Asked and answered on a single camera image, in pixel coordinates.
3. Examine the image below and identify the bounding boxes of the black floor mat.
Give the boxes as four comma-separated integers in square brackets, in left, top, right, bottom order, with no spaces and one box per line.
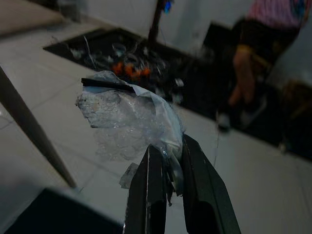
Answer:
[42,27,312,162]

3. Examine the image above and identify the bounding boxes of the person in pink shirt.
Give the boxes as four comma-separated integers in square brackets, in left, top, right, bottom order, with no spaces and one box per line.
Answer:
[228,0,312,108]

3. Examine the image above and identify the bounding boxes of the clear plastic wrap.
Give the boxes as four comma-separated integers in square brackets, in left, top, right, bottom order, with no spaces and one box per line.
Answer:
[74,70,186,198]

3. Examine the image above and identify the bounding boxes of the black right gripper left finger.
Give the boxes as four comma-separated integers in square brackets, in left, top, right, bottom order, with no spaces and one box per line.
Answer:
[126,145,169,234]

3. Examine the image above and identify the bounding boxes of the orange items on mat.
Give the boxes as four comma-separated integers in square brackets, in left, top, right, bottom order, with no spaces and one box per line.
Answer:
[111,60,152,78]

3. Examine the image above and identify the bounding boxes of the light wooden table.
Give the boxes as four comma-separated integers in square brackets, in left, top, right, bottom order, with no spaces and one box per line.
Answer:
[0,64,78,189]

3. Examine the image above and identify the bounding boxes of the dark upright pole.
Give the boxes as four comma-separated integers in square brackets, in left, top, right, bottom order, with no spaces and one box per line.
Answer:
[147,0,164,44]

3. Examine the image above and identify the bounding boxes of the black plastic strip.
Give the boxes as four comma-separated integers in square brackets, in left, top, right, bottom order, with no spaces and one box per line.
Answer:
[81,77,137,94]

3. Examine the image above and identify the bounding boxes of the person's hand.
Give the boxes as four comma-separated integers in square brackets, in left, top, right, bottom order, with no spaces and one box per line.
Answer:
[228,82,255,107]

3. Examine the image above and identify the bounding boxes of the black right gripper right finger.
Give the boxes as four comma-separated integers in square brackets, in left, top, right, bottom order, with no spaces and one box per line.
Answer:
[181,134,242,234]

